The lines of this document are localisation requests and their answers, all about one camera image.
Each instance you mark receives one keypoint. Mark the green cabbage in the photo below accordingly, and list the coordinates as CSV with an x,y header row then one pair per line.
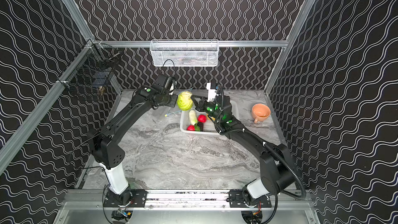
x,y
185,100

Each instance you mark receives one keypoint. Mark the red strawberry front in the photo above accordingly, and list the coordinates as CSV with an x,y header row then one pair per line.
x,y
191,128

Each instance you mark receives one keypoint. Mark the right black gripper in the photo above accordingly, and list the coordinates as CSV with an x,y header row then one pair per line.
x,y
202,103

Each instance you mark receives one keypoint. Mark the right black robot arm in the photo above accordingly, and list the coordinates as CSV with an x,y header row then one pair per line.
x,y
277,172

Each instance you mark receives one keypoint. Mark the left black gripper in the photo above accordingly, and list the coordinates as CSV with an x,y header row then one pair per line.
x,y
173,99

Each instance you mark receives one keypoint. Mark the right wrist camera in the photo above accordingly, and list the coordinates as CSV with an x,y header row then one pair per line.
x,y
212,91

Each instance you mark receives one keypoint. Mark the white wire wall basket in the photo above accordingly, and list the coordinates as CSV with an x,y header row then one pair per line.
x,y
185,52

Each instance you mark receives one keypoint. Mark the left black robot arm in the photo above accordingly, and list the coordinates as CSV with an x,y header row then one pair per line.
x,y
104,144

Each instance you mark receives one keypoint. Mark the red strawberry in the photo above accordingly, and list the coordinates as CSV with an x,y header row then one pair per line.
x,y
202,118
191,128

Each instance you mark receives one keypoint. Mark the orange ceramic cup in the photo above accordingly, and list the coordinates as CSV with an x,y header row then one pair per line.
x,y
260,112

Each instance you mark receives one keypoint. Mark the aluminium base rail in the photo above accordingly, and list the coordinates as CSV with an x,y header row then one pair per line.
x,y
166,200

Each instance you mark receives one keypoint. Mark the black wire wall basket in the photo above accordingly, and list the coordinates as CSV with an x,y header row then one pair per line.
x,y
92,78

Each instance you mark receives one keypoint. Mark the white plastic perforated basket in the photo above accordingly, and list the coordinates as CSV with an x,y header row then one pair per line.
x,y
208,129

